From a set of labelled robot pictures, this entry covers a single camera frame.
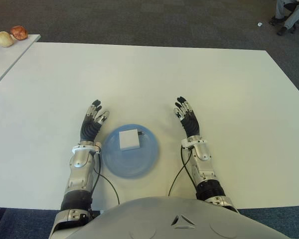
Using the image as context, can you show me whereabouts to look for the seated person legs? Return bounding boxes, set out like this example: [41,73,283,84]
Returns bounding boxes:
[269,0,299,36]

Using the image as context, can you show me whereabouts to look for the white side table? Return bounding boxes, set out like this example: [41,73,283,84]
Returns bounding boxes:
[0,34,41,93]

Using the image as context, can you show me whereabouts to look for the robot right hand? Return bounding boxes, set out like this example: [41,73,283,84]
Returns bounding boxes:
[173,96,201,139]

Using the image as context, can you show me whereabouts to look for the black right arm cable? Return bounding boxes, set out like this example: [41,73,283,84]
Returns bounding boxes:
[167,145,199,199]

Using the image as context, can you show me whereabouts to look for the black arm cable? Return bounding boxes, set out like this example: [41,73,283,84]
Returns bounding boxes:
[167,145,199,199]
[92,150,120,215]

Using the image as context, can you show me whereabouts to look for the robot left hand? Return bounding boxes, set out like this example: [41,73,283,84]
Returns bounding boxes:
[79,99,111,145]

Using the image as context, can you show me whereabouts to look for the blue plastic plate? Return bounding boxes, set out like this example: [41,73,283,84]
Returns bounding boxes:
[102,123,161,179]

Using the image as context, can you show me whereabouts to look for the reddish brown bread roll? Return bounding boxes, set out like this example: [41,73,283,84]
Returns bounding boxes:
[9,25,28,40]

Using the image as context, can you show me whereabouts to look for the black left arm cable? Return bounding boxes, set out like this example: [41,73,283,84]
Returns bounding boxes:
[92,150,120,215]

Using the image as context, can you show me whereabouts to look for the black office chair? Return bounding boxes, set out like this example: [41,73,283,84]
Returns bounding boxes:
[280,0,299,32]

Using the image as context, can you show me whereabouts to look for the grey robot torso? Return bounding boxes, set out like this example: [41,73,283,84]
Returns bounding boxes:
[64,196,294,239]

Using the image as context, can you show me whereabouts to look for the white charger cube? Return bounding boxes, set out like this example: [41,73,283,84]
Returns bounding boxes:
[119,128,143,152]

